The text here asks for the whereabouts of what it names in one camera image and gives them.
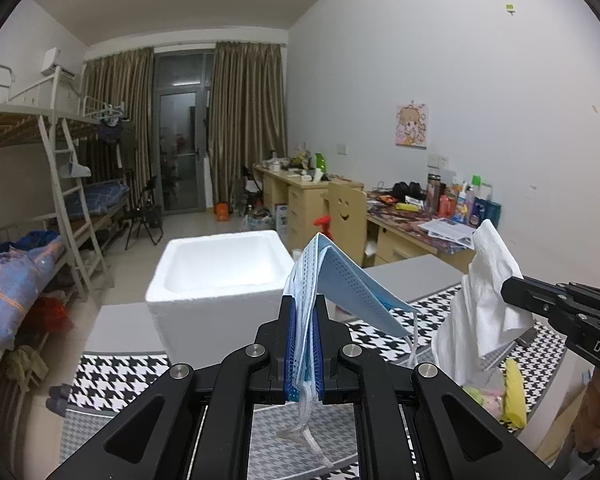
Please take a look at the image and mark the blue face mask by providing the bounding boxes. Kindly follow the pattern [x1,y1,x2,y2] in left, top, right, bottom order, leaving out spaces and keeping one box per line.
[276,232,423,466]

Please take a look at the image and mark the hanging dark clothes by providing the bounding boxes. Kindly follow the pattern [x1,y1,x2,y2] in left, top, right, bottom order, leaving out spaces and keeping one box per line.
[96,114,127,147]

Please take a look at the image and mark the wooden smiley chair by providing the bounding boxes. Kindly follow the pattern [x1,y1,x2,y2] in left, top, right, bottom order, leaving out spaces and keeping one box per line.
[326,180,369,267]

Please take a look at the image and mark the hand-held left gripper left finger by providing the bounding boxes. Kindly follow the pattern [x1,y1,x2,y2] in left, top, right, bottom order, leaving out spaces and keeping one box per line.
[45,295,301,480]

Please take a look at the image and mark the white hanging pouch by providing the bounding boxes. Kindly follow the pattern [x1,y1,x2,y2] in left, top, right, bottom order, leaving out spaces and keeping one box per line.
[59,159,92,179]

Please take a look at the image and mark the blue plaid quilt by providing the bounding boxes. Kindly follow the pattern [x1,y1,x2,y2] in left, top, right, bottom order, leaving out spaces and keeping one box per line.
[0,231,67,350]

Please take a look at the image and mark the brown curtain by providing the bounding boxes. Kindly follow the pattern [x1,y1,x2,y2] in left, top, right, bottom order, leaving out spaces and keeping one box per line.
[207,41,288,207]
[82,47,156,211]

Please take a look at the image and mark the pastel plastic bag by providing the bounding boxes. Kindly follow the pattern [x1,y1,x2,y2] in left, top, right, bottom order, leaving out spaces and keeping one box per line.
[461,379,507,418]

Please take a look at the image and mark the group of toiletry bottles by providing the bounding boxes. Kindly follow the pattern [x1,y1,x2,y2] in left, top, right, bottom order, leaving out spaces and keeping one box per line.
[425,172,502,227]

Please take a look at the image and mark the dark slipper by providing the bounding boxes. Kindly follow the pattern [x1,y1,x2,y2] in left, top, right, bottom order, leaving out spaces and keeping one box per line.
[46,384,74,415]

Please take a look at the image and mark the wooden desk with printed mat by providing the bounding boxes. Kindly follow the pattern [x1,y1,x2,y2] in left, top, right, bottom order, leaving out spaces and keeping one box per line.
[364,192,481,272]

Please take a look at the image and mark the printed paper sheets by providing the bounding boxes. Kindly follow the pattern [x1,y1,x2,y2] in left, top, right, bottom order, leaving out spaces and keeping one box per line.
[419,217,477,249]

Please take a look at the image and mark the houndstooth mat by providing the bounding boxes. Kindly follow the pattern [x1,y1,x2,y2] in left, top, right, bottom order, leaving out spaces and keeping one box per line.
[60,285,571,480]

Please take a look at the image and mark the white tissue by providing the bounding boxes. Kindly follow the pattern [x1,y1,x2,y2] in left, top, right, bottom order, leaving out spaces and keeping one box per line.
[431,219,535,386]

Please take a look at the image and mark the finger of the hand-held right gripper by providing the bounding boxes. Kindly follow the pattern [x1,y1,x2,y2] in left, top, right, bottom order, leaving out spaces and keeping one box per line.
[501,276,600,328]

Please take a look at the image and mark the cartoon wall poster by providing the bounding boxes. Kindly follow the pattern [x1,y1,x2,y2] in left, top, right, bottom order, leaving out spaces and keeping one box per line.
[394,102,430,149]

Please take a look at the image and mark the glass balcony door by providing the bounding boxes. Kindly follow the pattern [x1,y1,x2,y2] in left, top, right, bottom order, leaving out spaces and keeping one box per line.
[152,49,216,214]

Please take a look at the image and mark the red plastic bag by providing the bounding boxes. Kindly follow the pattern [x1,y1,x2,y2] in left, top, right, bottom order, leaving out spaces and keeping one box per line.
[34,296,72,335]

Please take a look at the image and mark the black bag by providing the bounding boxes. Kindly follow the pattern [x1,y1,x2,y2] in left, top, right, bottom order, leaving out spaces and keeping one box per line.
[392,181,427,202]

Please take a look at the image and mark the white foam box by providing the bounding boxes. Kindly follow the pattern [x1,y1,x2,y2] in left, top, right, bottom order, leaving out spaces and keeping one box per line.
[145,230,296,363]

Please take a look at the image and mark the long wooden desk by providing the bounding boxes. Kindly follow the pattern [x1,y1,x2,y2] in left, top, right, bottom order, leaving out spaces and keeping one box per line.
[252,162,367,247]

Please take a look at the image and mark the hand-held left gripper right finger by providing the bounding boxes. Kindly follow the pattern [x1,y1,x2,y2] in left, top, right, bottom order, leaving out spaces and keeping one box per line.
[313,295,556,480]

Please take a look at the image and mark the white air conditioner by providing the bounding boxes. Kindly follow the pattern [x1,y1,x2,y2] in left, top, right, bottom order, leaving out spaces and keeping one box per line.
[40,47,78,79]

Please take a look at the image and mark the blue checked mattress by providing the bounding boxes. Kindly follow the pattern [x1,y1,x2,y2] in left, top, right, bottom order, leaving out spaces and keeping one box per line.
[64,181,131,217]

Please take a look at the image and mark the black folding chair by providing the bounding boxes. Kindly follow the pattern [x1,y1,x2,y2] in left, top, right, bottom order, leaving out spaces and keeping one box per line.
[124,175,166,252]

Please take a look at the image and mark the yellow foam net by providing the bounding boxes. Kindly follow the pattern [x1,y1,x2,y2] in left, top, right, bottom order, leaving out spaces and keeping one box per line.
[500,359,529,429]

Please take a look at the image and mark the white metal bunk bed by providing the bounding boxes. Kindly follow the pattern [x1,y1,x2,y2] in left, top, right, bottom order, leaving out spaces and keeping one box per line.
[0,60,133,361]

